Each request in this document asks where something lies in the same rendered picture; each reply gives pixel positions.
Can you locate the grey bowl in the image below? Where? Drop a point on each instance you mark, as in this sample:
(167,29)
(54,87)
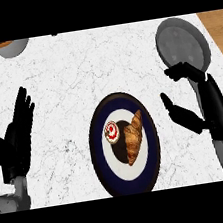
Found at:
(11,48)

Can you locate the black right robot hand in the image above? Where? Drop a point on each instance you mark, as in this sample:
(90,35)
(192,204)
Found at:
(218,111)

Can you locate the red and white cupcake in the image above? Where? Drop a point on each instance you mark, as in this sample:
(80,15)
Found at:
(112,132)

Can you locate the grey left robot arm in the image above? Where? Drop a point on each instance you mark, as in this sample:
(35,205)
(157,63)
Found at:
(15,197)

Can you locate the grey frying pan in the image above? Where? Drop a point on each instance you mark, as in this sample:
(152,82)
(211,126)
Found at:
(179,44)

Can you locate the brown croissant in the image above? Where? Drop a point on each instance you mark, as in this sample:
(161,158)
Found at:
(133,140)

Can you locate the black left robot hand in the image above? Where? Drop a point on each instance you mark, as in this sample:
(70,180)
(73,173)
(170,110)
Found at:
(19,144)

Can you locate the navy and white plate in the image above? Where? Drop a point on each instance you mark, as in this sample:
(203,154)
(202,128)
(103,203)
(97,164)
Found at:
(127,182)

